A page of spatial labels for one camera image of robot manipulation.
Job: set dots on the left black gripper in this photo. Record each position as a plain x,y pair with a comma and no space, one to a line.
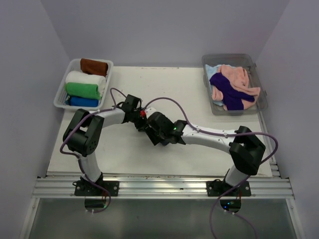
140,126

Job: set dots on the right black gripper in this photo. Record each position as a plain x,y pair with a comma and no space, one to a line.
155,139

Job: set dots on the brown towel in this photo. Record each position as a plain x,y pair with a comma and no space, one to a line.
93,67

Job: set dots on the dark grey-blue towel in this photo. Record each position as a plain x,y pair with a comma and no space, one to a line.
165,142

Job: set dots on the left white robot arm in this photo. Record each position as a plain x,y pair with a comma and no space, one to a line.
83,133

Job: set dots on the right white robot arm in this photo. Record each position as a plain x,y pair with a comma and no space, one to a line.
246,151

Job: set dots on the green rolled towel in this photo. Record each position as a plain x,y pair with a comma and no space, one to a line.
89,91

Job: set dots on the blue rolled towel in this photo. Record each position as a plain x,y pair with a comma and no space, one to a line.
81,102

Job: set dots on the white rolled towel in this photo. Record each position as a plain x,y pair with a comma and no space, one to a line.
79,77

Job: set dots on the white plastic basket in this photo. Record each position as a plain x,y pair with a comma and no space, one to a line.
74,65

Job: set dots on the light blue towel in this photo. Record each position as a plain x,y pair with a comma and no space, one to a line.
213,75

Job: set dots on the purple towel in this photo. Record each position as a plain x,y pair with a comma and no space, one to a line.
232,99

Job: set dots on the clear grey plastic bin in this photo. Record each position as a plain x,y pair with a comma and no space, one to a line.
235,60

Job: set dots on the pink towel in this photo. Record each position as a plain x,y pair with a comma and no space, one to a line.
239,80

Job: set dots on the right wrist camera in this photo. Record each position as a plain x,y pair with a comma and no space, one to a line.
147,112

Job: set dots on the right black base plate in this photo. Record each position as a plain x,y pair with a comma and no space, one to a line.
217,187

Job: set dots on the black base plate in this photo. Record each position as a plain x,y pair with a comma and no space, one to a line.
85,188
217,187

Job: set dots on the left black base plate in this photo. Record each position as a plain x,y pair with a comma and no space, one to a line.
85,188

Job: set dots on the aluminium front rail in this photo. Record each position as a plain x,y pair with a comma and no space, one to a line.
164,187

